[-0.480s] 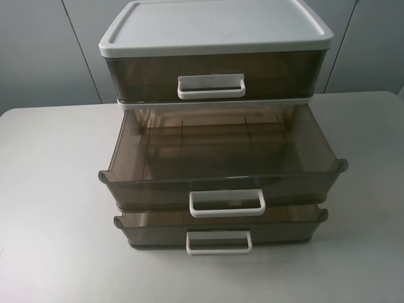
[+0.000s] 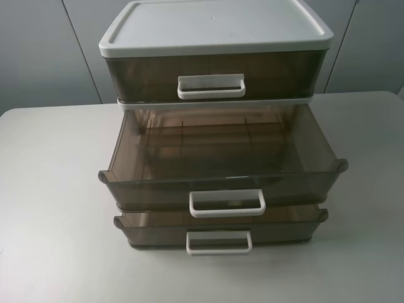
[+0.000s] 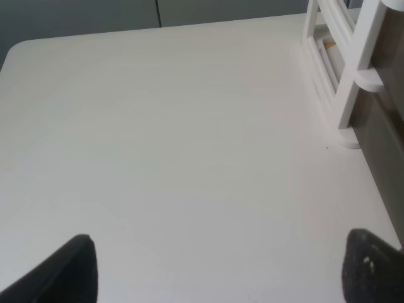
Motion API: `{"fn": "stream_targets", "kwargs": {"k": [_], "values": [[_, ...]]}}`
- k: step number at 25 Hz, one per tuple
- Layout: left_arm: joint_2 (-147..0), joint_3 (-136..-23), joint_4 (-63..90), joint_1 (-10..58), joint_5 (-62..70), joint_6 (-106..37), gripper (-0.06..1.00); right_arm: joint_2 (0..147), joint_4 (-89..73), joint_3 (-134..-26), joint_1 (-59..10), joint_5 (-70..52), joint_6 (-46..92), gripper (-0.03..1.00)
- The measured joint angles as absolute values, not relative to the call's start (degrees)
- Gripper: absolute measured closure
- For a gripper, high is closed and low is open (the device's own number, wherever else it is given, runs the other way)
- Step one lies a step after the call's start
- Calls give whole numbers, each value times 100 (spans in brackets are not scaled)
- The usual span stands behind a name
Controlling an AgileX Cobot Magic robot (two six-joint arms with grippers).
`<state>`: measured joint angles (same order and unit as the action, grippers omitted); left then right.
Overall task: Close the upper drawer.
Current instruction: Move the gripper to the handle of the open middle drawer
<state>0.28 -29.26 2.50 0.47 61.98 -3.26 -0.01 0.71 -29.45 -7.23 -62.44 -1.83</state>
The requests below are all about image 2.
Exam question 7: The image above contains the white plastic drawer cabinet frame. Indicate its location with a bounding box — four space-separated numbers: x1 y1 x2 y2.
98 1 333 109

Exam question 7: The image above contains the smoky drawer white handle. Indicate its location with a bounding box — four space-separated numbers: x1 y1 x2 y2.
114 205 328 256
106 50 326 104
98 105 348 213

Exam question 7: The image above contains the smoky bottom drawer white handle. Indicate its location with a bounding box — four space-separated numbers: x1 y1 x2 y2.
114 205 328 256

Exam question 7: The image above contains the smoky top drawer white handle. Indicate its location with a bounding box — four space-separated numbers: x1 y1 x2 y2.
106 50 326 104

